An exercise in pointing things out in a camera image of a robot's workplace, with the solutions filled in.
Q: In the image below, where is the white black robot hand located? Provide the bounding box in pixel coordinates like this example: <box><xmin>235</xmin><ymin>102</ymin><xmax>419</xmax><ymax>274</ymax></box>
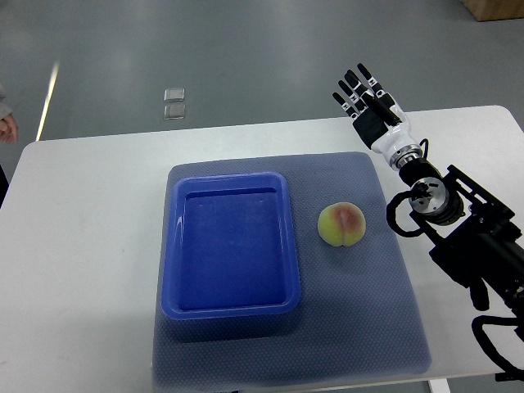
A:
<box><xmin>332</xmin><ymin>63</ymin><xmax>422</xmax><ymax>168</ymax></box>

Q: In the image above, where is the bystander hand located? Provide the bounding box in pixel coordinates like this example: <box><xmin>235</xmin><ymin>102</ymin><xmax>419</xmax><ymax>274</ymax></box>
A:
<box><xmin>1</xmin><ymin>115</ymin><xmax>19</xmax><ymax>144</ymax></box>

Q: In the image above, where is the green red peach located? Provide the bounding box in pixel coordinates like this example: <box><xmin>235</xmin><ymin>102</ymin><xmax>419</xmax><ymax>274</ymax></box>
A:
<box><xmin>317</xmin><ymin>202</ymin><xmax>366</xmax><ymax>246</ymax></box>

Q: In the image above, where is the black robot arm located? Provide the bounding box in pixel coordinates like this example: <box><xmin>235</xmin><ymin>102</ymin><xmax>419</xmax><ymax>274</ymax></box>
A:
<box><xmin>386</xmin><ymin>145</ymin><xmax>523</xmax><ymax>318</ymax></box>

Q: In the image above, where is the lower metal floor plate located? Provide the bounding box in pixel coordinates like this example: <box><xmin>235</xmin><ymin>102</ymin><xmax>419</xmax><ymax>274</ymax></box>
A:
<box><xmin>164</xmin><ymin>104</ymin><xmax>186</xmax><ymax>120</ymax></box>

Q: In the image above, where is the metal floor plate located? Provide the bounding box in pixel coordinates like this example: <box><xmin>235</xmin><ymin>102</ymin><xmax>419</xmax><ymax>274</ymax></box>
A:
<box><xmin>164</xmin><ymin>88</ymin><xmax>185</xmax><ymax>102</ymax></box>
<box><xmin>164</xmin><ymin>104</ymin><xmax>186</xmax><ymax>120</ymax></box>

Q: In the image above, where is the upper metal floor plate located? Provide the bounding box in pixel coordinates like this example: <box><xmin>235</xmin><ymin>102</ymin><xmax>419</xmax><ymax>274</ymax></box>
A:
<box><xmin>164</xmin><ymin>88</ymin><xmax>185</xmax><ymax>102</ymax></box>

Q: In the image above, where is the grey bystander sleeve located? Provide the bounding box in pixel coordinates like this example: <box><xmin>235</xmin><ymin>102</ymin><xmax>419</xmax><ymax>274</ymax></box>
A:
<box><xmin>0</xmin><ymin>85</ymin><xmax>12</xmax><ymax>120</ymax></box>

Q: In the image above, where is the cardboard box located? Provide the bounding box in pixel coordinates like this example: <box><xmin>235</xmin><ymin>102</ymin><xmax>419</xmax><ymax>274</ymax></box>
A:
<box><xmin>464</xmin><ymin>0</ymin><xmax>523</xmax><ymax>21</ymax></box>

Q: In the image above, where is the blue grey textured mat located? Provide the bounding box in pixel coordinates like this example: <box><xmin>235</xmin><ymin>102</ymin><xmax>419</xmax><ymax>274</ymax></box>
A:
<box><xmin>152</xmin><ymin>152</ymin><xmax>431</xmax><ymax>392</ymax></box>

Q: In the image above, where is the blue plastic tray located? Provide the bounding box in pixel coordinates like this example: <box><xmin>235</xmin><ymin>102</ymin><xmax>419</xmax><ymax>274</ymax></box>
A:
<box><xmin>160</xmin><ymin>172</ymin><xmax>301</xmax><ymax>321</ymax></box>

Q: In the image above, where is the white table leg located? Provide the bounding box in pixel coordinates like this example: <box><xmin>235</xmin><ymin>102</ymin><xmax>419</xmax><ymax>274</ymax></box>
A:
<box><xmin>427</xmin><ymin>378</ymin><xmax>451</xmax><ymax>393</ymax></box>

